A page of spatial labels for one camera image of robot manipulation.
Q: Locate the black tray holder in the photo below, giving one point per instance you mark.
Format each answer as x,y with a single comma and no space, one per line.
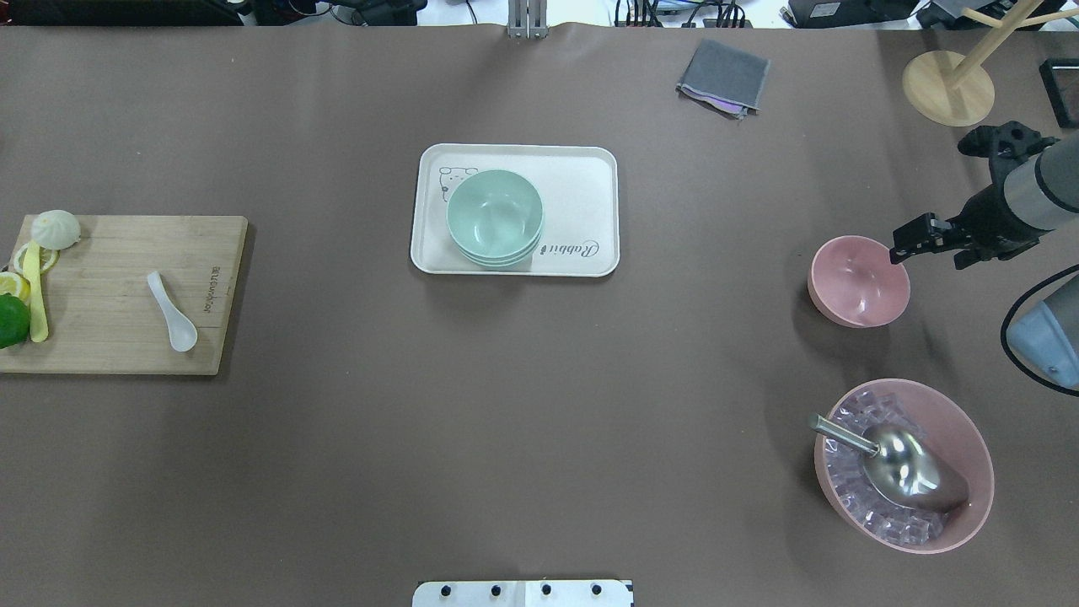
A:
1060,79

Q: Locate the grey folded cloth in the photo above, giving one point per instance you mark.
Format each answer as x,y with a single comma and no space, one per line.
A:
725,78

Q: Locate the small pink bowl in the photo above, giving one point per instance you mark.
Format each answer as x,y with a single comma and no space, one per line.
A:
852,282

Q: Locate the large pink bowl with ice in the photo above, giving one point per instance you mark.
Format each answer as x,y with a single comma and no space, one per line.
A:
950,433

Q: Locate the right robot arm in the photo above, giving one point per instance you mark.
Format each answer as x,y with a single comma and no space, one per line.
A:
1033,191

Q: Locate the wooden mug tree stand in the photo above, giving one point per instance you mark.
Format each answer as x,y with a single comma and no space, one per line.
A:
953,89

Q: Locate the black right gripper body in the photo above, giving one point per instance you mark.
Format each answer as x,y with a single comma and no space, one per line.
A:
988,216

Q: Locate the cream rectangular serving tray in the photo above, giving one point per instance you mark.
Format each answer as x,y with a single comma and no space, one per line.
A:
579,188

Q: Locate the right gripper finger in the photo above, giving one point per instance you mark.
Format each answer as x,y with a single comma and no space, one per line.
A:
925,231
904,250

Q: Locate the toy lemon half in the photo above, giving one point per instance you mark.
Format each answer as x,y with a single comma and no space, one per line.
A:
13,284

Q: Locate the green toy lime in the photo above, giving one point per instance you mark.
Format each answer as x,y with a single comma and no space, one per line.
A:
14,321

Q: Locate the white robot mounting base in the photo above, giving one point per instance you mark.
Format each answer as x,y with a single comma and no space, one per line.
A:
538,592

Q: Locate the white ceramic spoon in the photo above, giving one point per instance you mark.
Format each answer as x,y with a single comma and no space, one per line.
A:
180,329

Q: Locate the toy lemon slice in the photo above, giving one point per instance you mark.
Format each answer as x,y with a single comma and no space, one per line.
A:
47,258

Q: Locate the metal ice scoop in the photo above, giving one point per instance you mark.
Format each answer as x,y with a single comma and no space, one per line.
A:
902,469

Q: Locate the yellow plastic knife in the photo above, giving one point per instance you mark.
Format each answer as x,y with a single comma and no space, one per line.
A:
39,324

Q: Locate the bamboo cutting board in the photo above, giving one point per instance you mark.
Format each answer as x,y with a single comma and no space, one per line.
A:
102,316

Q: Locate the green stacked bowls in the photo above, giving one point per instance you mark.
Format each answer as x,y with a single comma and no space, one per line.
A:
496,217

